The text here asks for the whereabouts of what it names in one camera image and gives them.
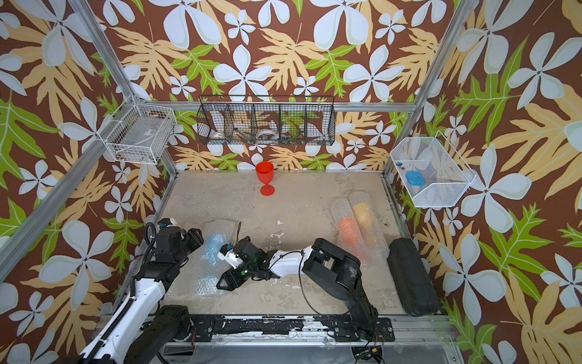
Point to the bubble blue glass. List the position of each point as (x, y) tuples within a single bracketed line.
[(204, 269)]

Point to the bubble wrapped yellow glass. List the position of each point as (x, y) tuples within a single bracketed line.
[(369, 226)]

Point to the red wine glass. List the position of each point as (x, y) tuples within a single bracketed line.
[(265, 174)]

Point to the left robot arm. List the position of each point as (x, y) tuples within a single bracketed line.
[(142, 326)]

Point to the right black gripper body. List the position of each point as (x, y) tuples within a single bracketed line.
[(255, 268)]

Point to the white tape roll in basket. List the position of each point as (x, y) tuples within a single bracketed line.
[(267, 134)]

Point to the blue object in basket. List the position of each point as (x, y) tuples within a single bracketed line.
[(415, 178)]

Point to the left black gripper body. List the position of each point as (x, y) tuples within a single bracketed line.
[(191, 242)]

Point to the bubble orange glass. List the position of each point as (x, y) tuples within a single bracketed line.
[(349, 235)]

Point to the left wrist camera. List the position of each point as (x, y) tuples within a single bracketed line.
[(166, 222)]

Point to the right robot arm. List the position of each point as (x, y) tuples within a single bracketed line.
[(339, 274)]

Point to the black wire basket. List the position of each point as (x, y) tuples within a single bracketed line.
[(298, 120)]

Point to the white wire basket left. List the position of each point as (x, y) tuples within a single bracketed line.
[(140, 133)]

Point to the black mounting rail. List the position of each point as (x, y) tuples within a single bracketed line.
[(206, 328)]

